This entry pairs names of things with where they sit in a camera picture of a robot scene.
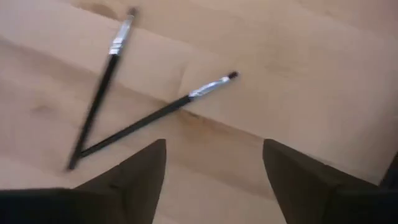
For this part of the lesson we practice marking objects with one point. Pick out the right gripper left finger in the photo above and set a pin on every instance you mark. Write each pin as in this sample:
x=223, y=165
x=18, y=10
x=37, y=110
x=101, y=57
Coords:
x=77, y=208

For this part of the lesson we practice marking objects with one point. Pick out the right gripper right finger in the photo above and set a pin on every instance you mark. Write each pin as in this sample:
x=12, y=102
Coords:
x=326, y=202

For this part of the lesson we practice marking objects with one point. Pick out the thin black makeup brush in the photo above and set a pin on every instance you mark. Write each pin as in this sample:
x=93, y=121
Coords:
x=103, y=84
x=155, y=114

